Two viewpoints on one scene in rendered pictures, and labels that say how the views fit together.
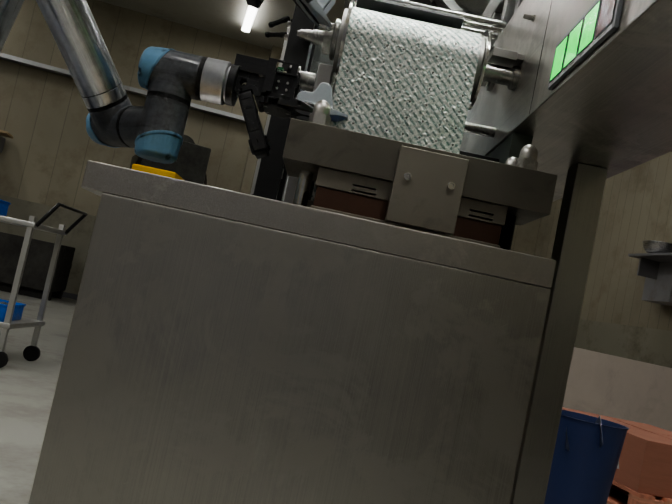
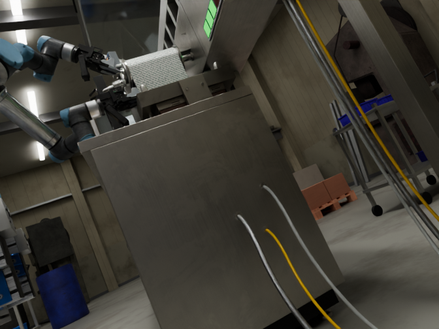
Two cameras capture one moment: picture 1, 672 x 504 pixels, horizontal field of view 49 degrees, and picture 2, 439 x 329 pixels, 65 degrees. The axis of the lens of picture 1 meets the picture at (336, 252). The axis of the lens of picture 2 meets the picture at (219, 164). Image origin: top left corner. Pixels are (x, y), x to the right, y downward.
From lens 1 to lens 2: 0.46 m
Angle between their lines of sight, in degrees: 17
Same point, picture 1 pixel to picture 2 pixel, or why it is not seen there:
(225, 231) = (142, 136)
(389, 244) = (197, 109)
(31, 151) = not seen: outside the picture
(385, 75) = (151, 75)
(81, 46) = (34, 123)
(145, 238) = (116, 155)
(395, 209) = (190, 100)
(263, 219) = (152, 125)
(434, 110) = (174, 77)
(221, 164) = (68, 220)
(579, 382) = not seen: hidden behind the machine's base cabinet
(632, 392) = not seen: hidden behind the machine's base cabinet
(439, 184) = (198, 85)
